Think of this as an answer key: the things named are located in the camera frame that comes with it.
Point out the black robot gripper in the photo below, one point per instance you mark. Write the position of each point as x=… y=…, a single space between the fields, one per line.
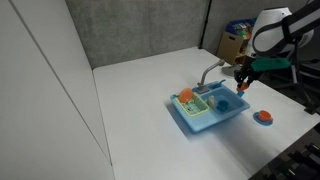
x=246 y=73

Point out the small blue cup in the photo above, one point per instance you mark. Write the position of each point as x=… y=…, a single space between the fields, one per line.
x=240 y=93

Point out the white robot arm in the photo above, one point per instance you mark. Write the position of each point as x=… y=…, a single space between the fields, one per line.
x=278 y=30

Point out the yellow dish drying rack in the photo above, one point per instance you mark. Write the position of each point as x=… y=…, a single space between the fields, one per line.
x=193 y=107

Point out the orange plate in rack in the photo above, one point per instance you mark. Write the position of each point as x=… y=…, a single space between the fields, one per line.
x=185 y=95

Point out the grey metal mounting plate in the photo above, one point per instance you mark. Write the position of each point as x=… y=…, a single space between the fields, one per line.
x=229 y=70

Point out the blue toy sink basin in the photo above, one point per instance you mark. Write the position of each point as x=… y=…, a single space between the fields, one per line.
x=210 y=108

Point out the blue mug in sink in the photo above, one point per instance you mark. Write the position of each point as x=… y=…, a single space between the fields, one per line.
x=222 y=105

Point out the blue saucer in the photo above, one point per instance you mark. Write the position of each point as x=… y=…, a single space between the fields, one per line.
x=268 y=123

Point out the beige sponge in sink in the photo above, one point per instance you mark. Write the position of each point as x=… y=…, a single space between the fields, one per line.
x=211 y=101

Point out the wooden toy shelf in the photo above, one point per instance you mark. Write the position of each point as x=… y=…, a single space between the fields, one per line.
x=234 y=41

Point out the orange mug on saucer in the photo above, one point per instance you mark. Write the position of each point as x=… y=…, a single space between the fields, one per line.
x=264 y=116

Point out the black tripod pole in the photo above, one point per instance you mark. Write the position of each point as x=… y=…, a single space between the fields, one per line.
x=200 y=46

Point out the black equipment at table edge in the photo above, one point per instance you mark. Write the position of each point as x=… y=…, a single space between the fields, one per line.
x=300 y=161

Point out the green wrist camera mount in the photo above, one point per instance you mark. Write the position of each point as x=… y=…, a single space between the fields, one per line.
x=264 y=64

